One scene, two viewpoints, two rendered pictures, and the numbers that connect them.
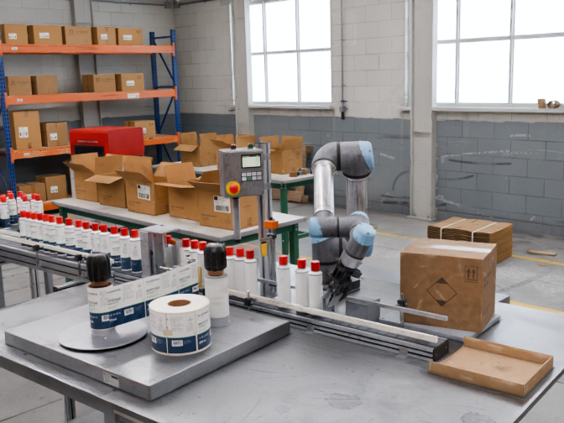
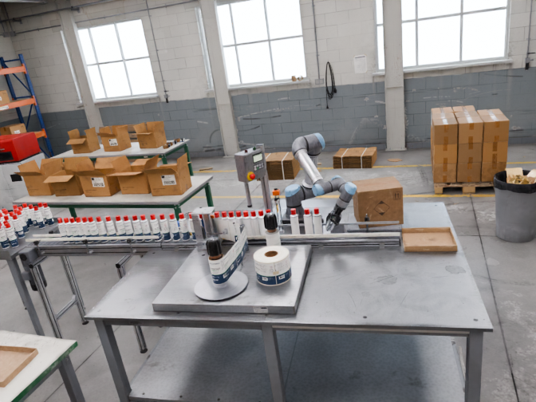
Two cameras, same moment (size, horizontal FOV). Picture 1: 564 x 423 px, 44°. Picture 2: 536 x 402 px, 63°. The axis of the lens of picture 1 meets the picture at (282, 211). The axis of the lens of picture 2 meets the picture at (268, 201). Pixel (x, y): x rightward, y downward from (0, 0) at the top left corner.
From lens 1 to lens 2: 1.29 m
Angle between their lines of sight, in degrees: 25
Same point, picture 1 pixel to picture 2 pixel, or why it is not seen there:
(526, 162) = (289, 113)
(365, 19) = (171, 35)
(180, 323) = (282, 265)
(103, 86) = not seen: outside the picture
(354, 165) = (315, 148)
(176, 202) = (126, 184)
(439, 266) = (380, 195)
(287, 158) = (157, 136)
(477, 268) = (400, 192)
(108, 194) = (63, 188)
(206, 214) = (156, 188)
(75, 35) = not seen: outside the picture
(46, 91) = not seen: outside the picture
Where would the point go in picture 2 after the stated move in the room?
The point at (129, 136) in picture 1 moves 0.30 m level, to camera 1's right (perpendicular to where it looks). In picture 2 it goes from (27, 140) to (47, 136)
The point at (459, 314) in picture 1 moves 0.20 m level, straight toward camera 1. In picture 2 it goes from (392, 217) to (406, 228)
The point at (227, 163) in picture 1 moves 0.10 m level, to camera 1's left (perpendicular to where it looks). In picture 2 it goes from (246, 162) to (232, 165)
